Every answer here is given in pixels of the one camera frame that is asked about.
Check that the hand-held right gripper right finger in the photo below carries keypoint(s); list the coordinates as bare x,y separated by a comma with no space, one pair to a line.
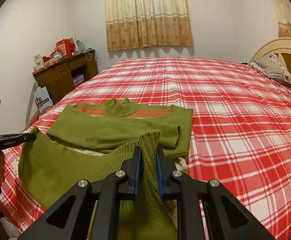
161,177

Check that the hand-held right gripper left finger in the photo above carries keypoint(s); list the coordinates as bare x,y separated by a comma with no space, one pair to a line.
136,173

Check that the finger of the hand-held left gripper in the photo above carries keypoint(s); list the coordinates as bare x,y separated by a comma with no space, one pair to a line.
15,138

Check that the green orange cream striped sweater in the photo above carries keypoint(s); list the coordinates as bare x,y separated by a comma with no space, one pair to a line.
98,130

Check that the white printed paper bag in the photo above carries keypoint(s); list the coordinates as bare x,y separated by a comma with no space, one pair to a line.
42,100

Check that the brown wooden desk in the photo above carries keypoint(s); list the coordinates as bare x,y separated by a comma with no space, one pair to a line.
58,80

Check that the white card box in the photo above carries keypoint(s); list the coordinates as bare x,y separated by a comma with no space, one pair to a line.
38,62

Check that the purple box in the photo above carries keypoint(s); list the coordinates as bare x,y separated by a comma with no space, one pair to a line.
78,80

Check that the red plaid bed sheet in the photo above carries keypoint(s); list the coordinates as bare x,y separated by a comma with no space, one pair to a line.
223,105

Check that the pile of red gift boxes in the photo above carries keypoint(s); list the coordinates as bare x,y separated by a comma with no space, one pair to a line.
65,47

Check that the light blue box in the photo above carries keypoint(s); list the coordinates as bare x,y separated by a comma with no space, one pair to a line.
80,45

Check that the grey patterned pillow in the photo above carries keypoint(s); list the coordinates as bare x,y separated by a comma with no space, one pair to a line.
273,67

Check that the wide beige patterned curtain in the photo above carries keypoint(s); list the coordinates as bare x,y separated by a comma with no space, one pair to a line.
148,15

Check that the cream wooden headboard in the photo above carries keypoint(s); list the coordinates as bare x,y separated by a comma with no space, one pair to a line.
273,45

